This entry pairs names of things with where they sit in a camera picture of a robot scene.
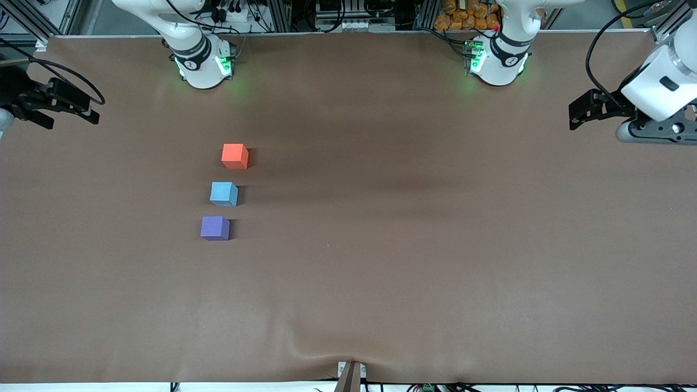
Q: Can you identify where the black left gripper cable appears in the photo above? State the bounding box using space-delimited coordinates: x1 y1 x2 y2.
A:
585 0 670 96

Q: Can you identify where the table edge clamp bracket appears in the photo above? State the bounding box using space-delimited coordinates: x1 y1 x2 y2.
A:
335 361 367 392

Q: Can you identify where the brown table cloth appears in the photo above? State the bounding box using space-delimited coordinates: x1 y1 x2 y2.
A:
0 32 697 385

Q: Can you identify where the orange packets heap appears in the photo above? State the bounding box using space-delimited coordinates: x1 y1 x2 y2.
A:
435 0 502 31

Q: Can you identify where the light blue foam block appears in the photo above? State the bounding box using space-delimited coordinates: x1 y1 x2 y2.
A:
210 181 239 207

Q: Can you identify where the purple foam block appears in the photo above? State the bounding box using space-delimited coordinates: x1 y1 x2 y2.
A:
200 216 230 241

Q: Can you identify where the white power strip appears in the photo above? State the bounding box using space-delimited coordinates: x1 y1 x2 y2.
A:
215 7 256 23

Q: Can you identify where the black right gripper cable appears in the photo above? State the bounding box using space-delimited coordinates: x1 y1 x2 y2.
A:
0 38 106 106

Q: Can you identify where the orange foam block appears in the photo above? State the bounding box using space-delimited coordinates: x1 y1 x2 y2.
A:
222 143 249 170

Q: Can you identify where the aluminium frame post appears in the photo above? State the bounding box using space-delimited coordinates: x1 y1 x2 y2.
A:
414 0 437 30
275 0 292 33

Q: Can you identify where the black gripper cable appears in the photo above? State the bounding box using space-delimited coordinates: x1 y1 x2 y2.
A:
0 38 106 106
585 0 670 96

